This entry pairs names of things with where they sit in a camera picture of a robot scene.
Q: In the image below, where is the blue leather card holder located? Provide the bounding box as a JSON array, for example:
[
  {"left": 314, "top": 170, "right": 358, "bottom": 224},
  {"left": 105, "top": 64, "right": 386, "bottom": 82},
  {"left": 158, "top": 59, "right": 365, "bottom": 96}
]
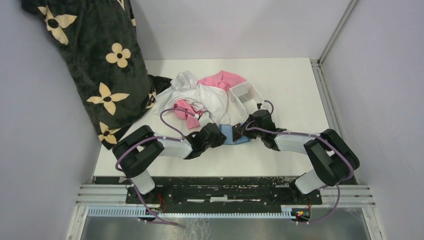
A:
[{"left": 219, "top": 123, "right": 251, "bottom": 145}]

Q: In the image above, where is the single dark credit card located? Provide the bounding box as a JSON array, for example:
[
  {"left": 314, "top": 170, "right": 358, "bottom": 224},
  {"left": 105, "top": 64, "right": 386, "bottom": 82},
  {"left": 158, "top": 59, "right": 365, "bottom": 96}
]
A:
[{"left": 232, "top": 123, "right": 245, "bottom": 142}]

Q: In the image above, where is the stack of credit cards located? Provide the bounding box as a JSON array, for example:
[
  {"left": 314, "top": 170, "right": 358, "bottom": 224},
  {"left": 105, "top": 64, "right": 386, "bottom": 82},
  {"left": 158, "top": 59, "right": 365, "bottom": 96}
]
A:
[{"left": 233, "top": 85, "right": 253, "bottom": 104}]

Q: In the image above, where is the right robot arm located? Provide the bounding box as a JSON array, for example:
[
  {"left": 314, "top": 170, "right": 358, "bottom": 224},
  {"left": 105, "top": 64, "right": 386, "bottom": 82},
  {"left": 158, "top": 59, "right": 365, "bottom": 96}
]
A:
[{"left": 237, "top": 109, "right": 360, "bottom": 204}]

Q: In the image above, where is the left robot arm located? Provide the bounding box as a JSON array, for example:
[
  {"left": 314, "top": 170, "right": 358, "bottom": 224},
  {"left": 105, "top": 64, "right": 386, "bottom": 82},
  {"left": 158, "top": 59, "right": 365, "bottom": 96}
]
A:
[{"left": 112, "top": 123, "right": 227, "bottom": 204}]

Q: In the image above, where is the clear plastic tray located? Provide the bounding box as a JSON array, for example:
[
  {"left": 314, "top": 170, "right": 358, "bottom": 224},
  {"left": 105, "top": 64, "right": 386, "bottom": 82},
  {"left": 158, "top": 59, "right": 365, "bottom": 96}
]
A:
[{"left": 229, "top": 81, "right": 268, "bottom": 117}]

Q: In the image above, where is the white cloth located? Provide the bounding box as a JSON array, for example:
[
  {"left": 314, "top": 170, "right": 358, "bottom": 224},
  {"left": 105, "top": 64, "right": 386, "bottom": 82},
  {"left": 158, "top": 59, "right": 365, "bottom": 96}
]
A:
[{"left": 153, "top": 71, "right": 231, "bottom": 124}]

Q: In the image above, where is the pink cloth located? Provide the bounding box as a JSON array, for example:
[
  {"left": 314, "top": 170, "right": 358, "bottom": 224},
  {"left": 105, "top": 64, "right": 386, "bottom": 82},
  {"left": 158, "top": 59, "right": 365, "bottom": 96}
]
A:
[{"left": 174, "top": 70, "right": 246, "bottom": 129}]

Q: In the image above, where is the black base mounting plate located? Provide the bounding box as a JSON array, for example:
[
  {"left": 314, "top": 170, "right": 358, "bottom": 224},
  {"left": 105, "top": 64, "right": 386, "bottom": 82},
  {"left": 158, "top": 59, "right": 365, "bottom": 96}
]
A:
[{"left": 142, "top": 176, "right": 323, "bottom": 214}]

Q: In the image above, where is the black floral blanket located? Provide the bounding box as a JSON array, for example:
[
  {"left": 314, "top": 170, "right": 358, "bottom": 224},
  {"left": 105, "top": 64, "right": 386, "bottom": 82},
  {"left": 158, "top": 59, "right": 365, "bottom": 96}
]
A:
[{"left": 20, "top": 0, "right": 171, "bottom": 150}]

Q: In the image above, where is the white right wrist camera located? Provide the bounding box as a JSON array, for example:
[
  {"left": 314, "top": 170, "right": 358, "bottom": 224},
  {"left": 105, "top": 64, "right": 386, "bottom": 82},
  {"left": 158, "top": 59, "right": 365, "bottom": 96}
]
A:
[{"left": 256, "top": 100, "right": 271, "bottom": 111}]

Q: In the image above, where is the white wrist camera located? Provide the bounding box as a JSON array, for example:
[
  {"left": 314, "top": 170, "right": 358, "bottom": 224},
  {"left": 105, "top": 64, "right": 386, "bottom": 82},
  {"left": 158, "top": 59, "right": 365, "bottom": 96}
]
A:
[
  {"left": 198, "top": 111, "right": 214, "bottom": 128},
  {"left": 256, "top": 100, "right": 271, "bottom": 111}
]

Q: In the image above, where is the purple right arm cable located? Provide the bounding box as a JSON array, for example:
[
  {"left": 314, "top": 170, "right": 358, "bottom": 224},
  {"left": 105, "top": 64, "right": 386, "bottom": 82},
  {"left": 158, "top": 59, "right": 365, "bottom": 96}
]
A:
[{"left": 245, "top": 99, "right": 356, "bottom": 224}]

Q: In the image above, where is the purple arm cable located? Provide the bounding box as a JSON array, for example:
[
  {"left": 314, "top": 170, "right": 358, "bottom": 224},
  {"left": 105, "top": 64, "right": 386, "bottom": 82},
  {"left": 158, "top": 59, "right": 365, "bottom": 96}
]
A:
[
  {"left": 245, "top": 99, "right": 356, "bottom": 224},
  {"left": 114, "top": 107, "right": 201, "bottom": 227}
]

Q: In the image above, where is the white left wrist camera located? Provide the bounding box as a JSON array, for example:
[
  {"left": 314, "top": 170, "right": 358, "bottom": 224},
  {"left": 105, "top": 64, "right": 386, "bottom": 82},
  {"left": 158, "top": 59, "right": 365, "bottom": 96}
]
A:
[{"left": 198, "top": 111, "right": 214, "bottom": 128}]

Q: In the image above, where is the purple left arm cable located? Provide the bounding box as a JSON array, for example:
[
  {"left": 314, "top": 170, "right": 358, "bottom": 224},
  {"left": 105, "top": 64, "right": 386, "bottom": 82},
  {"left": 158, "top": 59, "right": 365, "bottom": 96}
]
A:
[{"left": 114, "top": 107, "right": 201, "bottom": 227}]

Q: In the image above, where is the aluminium frame rail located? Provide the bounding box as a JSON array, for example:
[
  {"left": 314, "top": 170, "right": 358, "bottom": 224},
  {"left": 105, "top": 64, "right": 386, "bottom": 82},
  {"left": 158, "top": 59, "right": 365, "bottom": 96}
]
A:
[{"left": 65, "top": 184, "right": 385, "bottom": 240}]

